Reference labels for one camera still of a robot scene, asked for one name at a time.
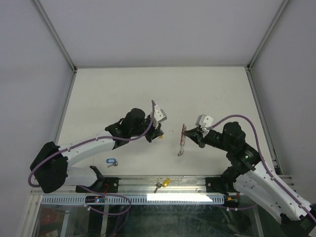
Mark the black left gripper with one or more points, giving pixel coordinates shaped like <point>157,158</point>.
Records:
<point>155,132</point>

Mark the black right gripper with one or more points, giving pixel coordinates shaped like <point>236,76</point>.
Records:
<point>193,134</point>

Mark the metal keyring holder red handle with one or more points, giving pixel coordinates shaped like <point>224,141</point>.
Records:
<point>182,140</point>

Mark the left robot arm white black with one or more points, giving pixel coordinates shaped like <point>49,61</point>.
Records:
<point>54,166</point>

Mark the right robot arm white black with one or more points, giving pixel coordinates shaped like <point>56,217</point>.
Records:
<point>251,176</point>

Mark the blue tag key on table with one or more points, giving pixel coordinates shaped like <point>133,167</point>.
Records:
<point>112,162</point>

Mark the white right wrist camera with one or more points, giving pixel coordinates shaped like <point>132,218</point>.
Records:
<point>204,122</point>

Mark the aluminium mounting rail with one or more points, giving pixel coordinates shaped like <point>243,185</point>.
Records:
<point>127,185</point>

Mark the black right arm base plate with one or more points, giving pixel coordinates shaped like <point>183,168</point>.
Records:
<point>218,185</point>

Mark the white slotted cable duct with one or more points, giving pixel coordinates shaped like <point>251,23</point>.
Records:
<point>150,199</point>

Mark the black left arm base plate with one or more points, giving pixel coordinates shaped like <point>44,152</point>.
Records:
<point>105,185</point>

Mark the right aluminium frame post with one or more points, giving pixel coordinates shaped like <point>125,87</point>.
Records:
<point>268,33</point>

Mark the aluminium frame post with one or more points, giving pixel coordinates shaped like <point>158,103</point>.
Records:
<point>268,33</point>
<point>54,35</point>

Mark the left aluminium frame post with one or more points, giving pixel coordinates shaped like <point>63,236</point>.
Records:
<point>54,35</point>

